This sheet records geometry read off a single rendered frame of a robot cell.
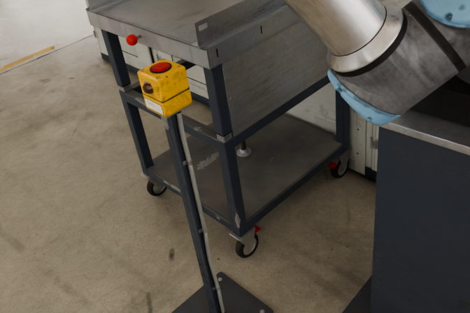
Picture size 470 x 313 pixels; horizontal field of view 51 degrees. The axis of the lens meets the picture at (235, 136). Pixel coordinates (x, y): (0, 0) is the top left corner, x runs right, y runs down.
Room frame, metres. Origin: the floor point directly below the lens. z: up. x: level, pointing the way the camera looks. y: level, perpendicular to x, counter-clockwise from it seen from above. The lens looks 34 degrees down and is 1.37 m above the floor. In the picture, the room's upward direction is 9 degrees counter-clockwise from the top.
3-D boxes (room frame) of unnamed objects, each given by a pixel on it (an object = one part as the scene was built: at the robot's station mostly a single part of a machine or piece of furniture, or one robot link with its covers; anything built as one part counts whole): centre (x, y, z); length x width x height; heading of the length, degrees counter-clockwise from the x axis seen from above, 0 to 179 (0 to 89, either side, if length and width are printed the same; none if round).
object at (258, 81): (1.63, -0.03, 0.46); 0.64 x 0.58 x 0.66; 129
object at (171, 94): (1.00, 0.14, 0.85); 0.08 x 0.08 x 0.10; 39
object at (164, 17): (1.63, -0.03, 0.82); 0.68 x 0.62 x 0.06; 129
